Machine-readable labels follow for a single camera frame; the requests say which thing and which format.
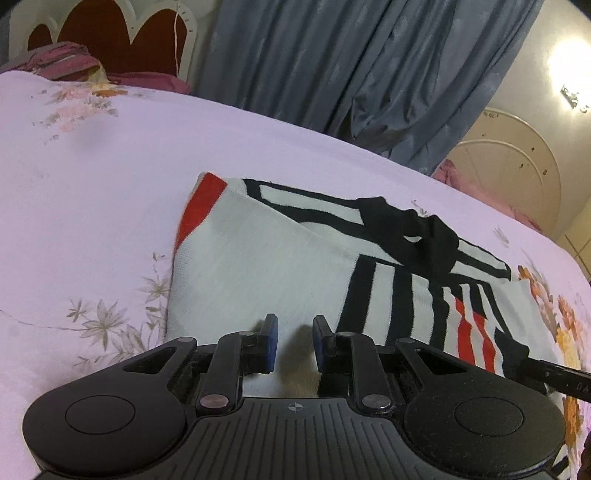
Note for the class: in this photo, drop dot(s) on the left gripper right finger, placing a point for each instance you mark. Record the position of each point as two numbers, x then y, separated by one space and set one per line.
350 367

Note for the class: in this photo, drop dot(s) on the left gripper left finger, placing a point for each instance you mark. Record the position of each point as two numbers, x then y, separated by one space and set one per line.
225 364

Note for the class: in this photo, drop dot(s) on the red heart-shaped headboard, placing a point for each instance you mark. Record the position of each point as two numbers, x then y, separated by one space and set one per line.
157 37

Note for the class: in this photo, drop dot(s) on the operator right hand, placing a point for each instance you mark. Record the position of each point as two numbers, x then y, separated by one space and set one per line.
584 472

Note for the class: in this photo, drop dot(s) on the magenta pillow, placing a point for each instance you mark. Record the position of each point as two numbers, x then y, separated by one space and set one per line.
150 80

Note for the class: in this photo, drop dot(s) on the pink floral bed sheet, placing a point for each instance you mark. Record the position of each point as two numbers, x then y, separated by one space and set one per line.
94 183

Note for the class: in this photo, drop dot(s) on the wall light fixture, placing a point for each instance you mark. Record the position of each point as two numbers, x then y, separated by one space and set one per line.
576 99

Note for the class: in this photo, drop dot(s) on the pink bedding on far bed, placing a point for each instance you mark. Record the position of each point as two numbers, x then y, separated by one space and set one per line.
448 174

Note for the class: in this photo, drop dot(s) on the blue-grey curtain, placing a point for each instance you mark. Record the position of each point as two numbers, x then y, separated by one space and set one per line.
403 79

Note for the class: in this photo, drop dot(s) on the striped white red black sweater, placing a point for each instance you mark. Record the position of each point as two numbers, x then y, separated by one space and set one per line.
248 248

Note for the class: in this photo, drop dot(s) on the cream round footboard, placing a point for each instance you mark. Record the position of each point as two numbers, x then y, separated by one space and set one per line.
510 159

